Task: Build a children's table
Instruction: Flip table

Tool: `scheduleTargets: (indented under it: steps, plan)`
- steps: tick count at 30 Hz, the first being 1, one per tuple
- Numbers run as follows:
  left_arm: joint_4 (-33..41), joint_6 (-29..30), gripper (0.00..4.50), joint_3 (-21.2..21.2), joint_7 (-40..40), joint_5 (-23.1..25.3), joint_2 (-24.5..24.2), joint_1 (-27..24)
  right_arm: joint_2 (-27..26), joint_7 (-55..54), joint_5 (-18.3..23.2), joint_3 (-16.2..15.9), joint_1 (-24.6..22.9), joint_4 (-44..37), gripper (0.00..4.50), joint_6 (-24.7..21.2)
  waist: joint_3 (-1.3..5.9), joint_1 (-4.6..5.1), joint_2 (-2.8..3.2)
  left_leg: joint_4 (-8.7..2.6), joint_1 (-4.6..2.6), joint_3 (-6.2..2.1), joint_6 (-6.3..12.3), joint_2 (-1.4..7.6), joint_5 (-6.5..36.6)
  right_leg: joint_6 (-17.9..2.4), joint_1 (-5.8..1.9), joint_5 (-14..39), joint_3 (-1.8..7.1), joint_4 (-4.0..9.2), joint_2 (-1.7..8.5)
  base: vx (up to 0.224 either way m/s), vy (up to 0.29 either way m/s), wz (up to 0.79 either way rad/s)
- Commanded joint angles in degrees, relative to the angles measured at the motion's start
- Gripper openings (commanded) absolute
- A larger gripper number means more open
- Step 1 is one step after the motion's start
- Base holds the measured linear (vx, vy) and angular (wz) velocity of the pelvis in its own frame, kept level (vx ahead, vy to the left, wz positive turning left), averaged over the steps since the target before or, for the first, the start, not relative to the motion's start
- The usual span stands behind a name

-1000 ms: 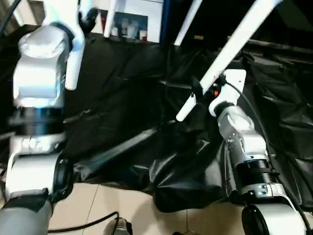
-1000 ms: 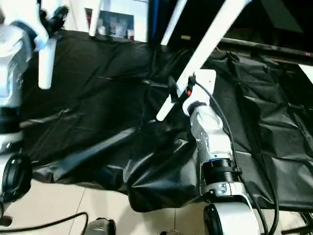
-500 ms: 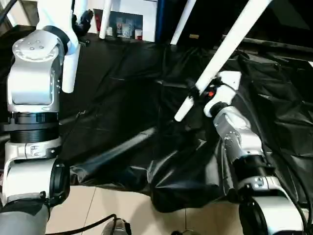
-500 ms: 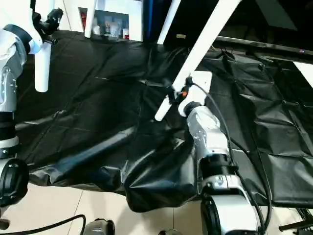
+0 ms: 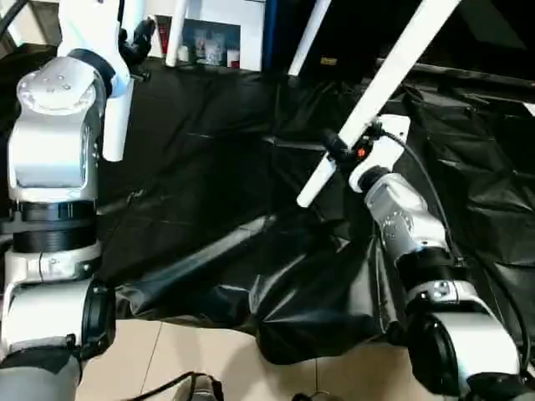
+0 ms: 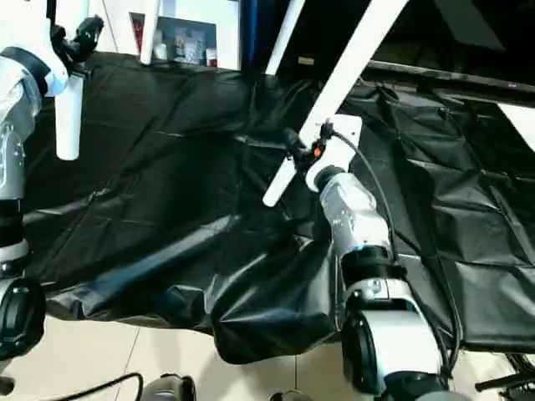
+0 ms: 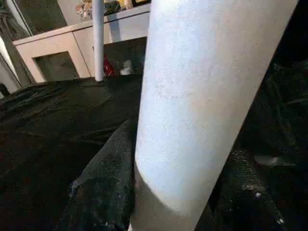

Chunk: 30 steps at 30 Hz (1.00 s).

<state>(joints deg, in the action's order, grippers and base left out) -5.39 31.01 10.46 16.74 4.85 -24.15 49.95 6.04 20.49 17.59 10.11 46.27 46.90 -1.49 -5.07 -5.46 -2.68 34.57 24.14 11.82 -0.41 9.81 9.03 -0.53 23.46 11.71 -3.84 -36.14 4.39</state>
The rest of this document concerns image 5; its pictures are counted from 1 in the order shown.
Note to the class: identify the white plastic table leg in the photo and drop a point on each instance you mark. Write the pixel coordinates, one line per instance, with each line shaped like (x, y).
(309, 38)
(384, 83)
(177, 33)
(117, 117)

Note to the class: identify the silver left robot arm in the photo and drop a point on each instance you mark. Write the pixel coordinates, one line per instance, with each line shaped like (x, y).
(54, 167)

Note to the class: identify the red carton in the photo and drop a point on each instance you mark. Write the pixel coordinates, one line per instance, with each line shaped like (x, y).
(164, 35)

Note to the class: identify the white cabinet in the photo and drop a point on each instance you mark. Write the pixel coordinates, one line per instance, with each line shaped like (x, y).
(217, 33)

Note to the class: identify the black plastic mat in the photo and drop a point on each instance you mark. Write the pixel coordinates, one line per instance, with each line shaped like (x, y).
(251, 209)

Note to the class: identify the black cabinet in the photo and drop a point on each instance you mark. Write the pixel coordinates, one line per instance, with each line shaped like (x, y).
(280, 33)

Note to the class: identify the white board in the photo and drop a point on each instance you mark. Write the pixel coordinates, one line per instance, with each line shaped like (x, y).
(530, 107)

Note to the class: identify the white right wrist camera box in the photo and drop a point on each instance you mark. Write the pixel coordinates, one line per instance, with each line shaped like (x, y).
(389, 142)

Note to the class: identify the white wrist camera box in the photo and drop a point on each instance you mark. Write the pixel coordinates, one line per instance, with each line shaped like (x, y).
(92, 25)
(389, 142)

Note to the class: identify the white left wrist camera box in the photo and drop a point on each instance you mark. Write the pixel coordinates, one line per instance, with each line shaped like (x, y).
(92, 25)

